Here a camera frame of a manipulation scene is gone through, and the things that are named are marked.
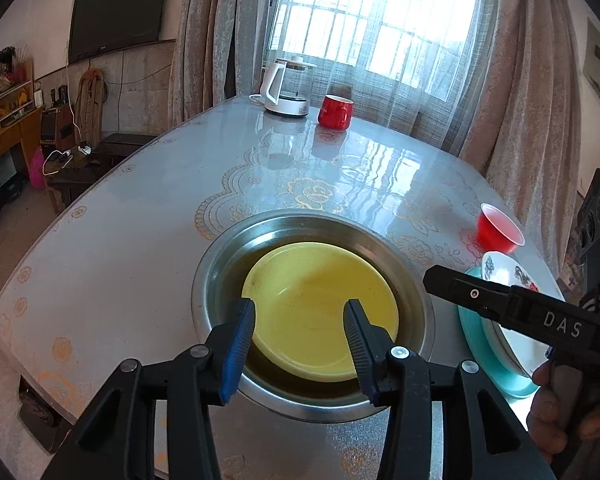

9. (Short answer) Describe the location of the small white floral plate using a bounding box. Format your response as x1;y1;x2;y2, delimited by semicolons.
481;251;541;293

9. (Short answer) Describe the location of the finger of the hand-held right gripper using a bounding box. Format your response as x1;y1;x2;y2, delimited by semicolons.
423;266;514;323

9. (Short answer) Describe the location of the person's right hand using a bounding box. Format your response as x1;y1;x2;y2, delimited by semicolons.
526;360;600;461

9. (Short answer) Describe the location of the red plastic cup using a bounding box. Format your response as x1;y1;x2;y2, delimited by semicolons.
476;203;525;254

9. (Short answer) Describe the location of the black flat television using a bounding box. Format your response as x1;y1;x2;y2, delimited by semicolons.
67;0;175;63

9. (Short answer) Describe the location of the red mug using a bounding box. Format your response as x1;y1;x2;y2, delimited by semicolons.
317;94;354;131

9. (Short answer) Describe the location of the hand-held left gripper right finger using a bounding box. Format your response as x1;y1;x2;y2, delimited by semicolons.
343;299;556;480

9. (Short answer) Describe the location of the wooden folding stool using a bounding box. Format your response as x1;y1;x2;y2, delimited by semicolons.
75;67;106;146

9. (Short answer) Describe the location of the white floral deep plate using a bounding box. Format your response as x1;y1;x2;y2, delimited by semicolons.
480;280;537;379

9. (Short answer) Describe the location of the barred window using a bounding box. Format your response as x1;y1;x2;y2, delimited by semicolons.
267;0;486;106

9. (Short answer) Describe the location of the stainless steel bowl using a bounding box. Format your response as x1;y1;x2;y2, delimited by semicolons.
191;208;437;423

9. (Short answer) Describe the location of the yellow plastic bowl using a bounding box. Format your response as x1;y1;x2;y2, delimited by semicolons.
241;242;400;382

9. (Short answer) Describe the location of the pink plastic container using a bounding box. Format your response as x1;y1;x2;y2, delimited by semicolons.
28;152;46;191

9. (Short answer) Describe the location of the white glass electric kettle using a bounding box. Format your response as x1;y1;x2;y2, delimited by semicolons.
259;55;311;118

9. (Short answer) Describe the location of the teal plate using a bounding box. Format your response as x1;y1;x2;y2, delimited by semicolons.
457;266;541;399

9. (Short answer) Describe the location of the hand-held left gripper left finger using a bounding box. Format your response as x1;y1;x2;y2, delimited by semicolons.
40;298;257;480

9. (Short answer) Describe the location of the wooden cabinet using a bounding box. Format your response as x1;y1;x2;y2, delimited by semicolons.
0;105;46;241

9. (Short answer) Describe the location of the wooden open shelf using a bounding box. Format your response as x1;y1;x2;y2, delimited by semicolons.
0;57;36;128

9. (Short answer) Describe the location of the black speaker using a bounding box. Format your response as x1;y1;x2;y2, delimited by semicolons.
40;107;76;143

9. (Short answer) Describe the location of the dark wooden bench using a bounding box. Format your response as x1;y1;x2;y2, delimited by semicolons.
45;132;156;211

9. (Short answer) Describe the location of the dark chair seat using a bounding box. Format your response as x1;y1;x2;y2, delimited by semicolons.
17;380;76;453

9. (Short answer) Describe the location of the white sheer curtain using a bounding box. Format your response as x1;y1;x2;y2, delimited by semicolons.
260;0;501;151

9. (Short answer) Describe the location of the beige patterned drape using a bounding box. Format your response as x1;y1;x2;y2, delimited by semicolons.
167;0;281;131
455;0;588;271

